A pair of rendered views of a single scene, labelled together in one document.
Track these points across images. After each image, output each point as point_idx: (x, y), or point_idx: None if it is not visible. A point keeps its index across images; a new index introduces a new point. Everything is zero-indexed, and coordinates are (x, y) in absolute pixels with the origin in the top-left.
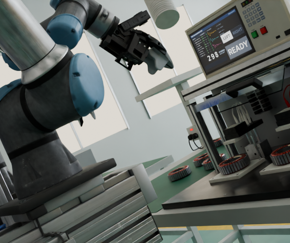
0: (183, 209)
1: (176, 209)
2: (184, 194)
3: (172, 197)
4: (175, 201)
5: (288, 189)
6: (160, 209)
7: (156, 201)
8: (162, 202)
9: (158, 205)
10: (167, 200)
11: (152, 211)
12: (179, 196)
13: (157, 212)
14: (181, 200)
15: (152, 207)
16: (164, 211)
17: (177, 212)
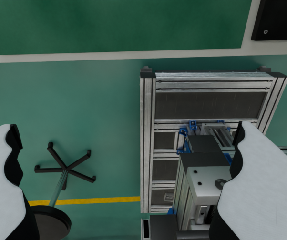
0: None
1: (281, 40)
2: None
3: (263, 15)
4: (286, 35)
5: None
6: (242, 38)
7: (192, 2)
8: (220, 11)
9: (219, 21)
10: (261, 27)
11: (228, 45)
12: (284, 17)
13: (245, 49)
14: None
15: (207, 27)
16: (259, 47)
17: None
